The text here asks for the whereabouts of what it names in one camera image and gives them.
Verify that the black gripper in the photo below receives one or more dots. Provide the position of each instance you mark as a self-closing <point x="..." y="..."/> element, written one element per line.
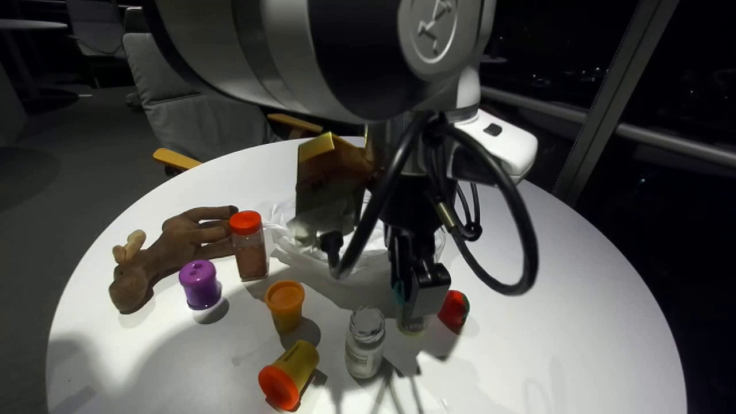
<point x="414" y="209"/>

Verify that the red lid dough cup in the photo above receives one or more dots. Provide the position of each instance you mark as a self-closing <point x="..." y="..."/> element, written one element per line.
<point x="455" y="312"/>

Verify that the white pill bottle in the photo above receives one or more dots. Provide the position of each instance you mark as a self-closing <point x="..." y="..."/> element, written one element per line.
<point x="365" y="347"/>

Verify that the yellow lid dough cup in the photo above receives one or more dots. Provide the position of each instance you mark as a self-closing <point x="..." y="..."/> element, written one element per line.
<point x="286" y="303"/>

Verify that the red lid spice jar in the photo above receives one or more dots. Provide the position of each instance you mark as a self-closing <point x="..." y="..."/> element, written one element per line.
<point x="248" y="250"/>

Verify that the purple lid dough cup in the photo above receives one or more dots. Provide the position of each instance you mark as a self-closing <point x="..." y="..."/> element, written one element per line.
<point x="198" y="279"/>

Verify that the brown plush toy animal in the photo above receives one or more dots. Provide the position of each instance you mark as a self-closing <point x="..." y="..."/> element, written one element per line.
<point x="164" y="250"/>

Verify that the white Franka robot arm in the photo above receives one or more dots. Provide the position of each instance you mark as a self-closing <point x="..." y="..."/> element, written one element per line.
<point x="306" y="48"/>

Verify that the white plastic bag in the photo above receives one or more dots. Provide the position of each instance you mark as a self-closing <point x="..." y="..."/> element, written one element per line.
<point x="310" y="265"/>

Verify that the grey upholstered chair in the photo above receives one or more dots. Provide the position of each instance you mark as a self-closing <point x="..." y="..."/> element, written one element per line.
<point x="185" y="117"/>

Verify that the dark background chair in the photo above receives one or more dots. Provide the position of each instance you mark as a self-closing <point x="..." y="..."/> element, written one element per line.
<point x="94" y="27"/>

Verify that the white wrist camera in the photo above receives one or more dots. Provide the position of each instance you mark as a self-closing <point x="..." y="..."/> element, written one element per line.
<point x="498" y="142"/>

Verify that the grey window post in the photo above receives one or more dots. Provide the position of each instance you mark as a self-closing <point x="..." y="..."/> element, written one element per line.
<point x="612" y="101"/>

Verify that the grey window rail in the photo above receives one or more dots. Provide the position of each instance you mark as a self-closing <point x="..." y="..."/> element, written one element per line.
<point x="652" y="135"/>

